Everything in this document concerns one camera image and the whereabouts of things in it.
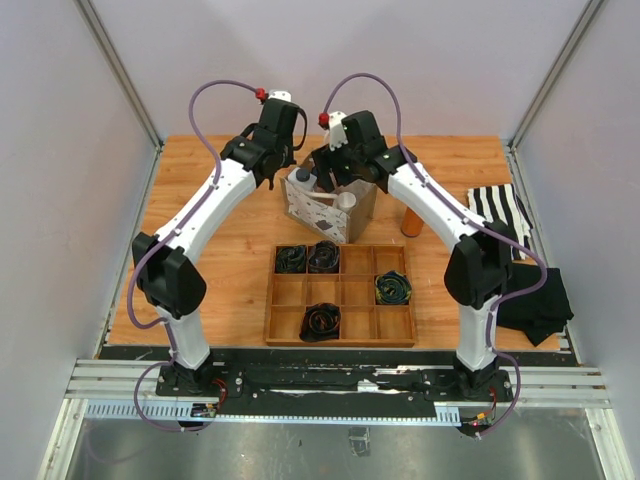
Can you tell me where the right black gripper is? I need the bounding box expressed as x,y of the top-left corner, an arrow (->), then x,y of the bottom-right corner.
311,137 -> 364,193

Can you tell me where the white round cap bottle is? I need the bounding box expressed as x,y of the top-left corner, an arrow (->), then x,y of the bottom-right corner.
335,192 -> 357,212

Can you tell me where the white bottle black cap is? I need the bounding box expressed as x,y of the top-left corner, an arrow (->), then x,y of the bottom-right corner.
287,167 -> 317,191

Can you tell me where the blue pump bottle orange base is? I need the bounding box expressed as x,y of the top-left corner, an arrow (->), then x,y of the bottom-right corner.
401,207 -> 424,238

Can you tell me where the black white striped cloth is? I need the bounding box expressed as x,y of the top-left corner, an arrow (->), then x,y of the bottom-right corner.
467,183 -> 533,249

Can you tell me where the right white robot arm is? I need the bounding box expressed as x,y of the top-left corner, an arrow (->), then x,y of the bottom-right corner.
312,110 -> 512,400

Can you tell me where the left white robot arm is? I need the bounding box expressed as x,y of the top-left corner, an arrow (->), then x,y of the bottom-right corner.
126,90 -> 306,396

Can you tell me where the rolled dark belt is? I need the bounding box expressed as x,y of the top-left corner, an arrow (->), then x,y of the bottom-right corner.
274,245 -> 307,274
307,240 -> 340,274

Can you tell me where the rolled dark belt top left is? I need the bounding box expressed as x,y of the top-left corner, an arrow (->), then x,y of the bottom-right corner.
274,245 -> 307,274

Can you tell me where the rolled blue yellow belt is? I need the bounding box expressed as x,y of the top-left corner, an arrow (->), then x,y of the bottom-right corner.
374,270 -> 412,306

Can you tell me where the wooden compartment tray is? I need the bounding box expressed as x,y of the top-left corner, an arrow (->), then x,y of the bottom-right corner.
264,244 -> 416,348

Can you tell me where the rolled black orange belt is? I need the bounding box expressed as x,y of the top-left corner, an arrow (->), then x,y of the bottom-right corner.
299,303 -> 342,343

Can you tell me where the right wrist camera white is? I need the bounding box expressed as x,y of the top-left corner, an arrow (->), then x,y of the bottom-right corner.
325,111 -> 348,151

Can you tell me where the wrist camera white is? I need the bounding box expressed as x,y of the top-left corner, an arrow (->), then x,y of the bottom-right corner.
268,89 -> 292,102
325,111 -> 348,151

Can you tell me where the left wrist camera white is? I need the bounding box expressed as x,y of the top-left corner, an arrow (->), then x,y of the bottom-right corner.
268,89 -> 292,102

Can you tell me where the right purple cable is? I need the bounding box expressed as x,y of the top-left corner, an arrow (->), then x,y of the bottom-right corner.
319,72 -> 549,441

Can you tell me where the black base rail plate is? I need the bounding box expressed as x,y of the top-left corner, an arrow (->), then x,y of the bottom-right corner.
155,348 -> 517,417

